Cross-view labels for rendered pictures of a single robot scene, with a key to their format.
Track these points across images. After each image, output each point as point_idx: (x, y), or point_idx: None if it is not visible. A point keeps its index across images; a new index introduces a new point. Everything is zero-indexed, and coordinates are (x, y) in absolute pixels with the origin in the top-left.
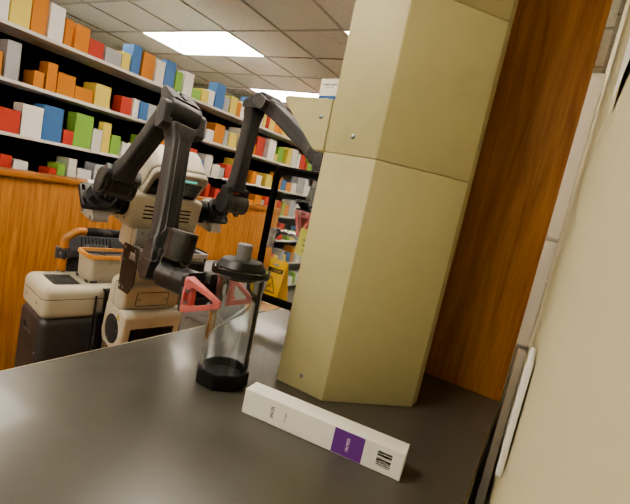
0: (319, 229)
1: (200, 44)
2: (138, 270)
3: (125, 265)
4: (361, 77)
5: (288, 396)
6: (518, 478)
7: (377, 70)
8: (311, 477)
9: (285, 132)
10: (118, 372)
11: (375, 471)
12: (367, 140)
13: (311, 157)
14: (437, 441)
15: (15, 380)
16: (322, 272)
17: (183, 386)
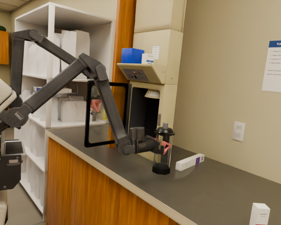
0: (165, 109)
1: None
2: (126, 152)
3: (3, 171)
4: (172, 59)
5: (183, 160)
6: None
7: (176, 57)
8: (207, 168)
9: (61, 57)
10: (161, 186)
11: (200, 162)
12: (175, 79)
13: (87, 72)
14: (184, 152)
15: (175, 203)
16: (167, 122)
17: (167, 177)
